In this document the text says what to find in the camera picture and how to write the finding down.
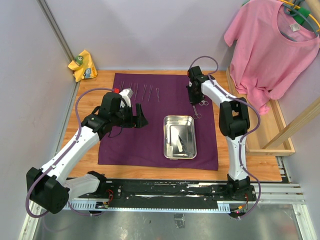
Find wooden beam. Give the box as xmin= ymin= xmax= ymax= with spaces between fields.
xmin=263 ymin=97 xmax=320 ymax=149

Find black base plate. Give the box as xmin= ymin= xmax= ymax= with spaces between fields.
xmin=79 ymin=179 xmax=258 ymax=211

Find steel scissors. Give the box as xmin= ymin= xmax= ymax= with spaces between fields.
xmin=199 ymin=100 xmax=209 ymax=106
xmin=192 ymin=105 xmax=202 ymax=120
xmin=178 ymin=135 xmax=192 ymax=158

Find aluminium rail frame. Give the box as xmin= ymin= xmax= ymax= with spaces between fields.
xmin=19 ymin=178 xmax=317 ymax=240

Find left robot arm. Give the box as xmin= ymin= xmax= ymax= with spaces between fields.
xmin=25 ymin=88 xmax=148 ymax=218

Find aluminium corner post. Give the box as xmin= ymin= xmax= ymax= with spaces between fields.
xmin=36 ymin=0 xmax=74 ymax=62

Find steel instrument tray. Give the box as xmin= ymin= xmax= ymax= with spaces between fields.
xmin=163 ymin=115 xmax=197 ymax=160

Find yellow paper bag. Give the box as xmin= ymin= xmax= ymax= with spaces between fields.
xmin=68 ymin=49 xmax=98 ymax=83

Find green hanger clip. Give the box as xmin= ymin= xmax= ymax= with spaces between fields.
xmin=294 ymin=7 xmax=310 ymax=25

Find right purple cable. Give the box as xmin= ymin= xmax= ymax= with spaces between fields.
xmin=187 ymin=55 xmax=262 ymax=221

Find pink t-shirt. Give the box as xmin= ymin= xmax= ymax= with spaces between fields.
xmin=224 ymin=0 xmax=320 ymax=115

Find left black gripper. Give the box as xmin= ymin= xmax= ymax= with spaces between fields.
xmin=111 ymin=103 xmax=149 ymax=129

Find wooden tray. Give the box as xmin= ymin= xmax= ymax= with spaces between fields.
xmin=225 ymin=66 xmax=296 ymax=157

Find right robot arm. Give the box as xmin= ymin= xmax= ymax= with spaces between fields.
xmin=187 ymin=66 xmax=250 ymax=200

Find purple surgical wrap cloth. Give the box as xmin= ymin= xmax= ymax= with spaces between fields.
xmin=98 ymin=73 xmax=219 ymax=171

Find grey clothes hanger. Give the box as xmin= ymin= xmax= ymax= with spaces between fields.
xmin=283 ymin=1 xmax=320 ymax=42

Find white gauze pad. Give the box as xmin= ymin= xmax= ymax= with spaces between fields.
xmin=164 ymin=125 xmax=183 ymax=157

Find yellow hoop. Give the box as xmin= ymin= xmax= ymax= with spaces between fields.
xmin=279 ymin=0 xmax=320 ymax=32

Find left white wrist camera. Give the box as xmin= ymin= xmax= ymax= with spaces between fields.
xmin=119 ymin=88 xmax=134 ymax=107

